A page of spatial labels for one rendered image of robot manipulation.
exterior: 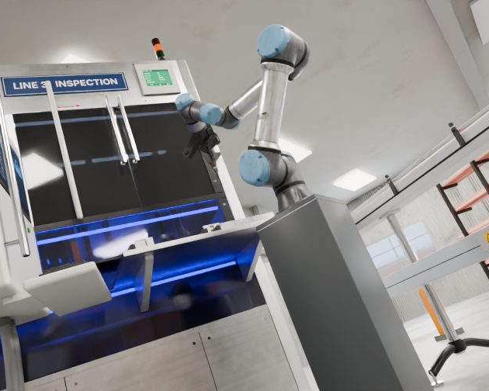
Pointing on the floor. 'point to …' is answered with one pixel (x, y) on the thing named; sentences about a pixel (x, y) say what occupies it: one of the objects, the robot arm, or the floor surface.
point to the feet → (458, 352)
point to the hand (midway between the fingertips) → (211, 164)
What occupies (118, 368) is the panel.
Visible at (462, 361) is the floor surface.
